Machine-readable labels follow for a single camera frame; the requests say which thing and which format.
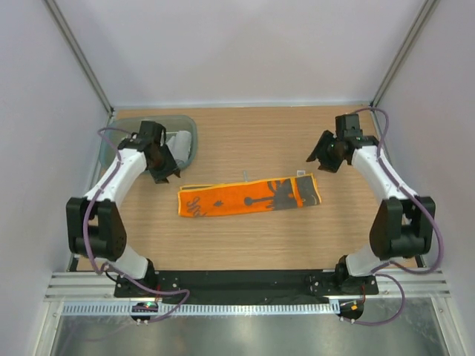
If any grey orange towel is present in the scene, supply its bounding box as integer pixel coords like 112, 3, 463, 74
177, 174, 321, 218

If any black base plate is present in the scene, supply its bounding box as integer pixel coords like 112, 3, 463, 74
138, 269, 379, 304

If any grey panda towel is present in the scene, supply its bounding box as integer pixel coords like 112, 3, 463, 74
166, 131, 192, 168

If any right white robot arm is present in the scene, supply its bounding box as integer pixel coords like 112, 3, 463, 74
307, 111, 440, 294

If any teal plastic container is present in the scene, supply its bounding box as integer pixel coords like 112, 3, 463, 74
99, 114, 198, 171

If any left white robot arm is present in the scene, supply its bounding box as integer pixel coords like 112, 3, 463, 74
66, 121, 180, 297

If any aluminium rail frame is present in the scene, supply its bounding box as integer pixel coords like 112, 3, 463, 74
45, 1, 468, 355

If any white slotted cable duct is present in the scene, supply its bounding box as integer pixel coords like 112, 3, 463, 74
61, 301, 340, 317

